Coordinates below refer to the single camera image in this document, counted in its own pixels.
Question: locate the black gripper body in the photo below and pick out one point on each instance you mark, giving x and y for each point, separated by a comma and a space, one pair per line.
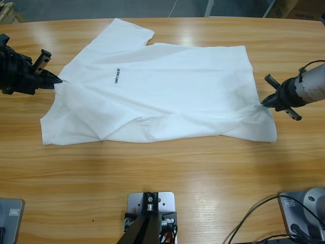
289, 94
17, 73

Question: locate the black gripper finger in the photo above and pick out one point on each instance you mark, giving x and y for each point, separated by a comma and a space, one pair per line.
52, 77
272, 105
270, 99
49, 85

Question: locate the white t-shirt with black logo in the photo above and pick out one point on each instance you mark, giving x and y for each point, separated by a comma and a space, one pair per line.
165, 96

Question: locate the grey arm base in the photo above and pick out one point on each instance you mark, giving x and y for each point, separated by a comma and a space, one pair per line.
312, 203
12, 226

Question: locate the wooden pallet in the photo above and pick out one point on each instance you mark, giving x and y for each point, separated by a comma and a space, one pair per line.
10, 12

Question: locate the tan cardboard box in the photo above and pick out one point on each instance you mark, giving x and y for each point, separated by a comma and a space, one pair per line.
284, 10

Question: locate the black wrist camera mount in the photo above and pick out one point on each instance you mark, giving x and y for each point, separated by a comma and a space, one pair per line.
3, 40

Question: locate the white metal frame leg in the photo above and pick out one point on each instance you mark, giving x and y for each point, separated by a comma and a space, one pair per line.
269, 7
209, 7

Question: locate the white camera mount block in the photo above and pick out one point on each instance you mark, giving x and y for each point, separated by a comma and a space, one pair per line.
167, 200

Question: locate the dark camera post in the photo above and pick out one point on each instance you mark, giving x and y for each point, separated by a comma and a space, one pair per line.
142, 231

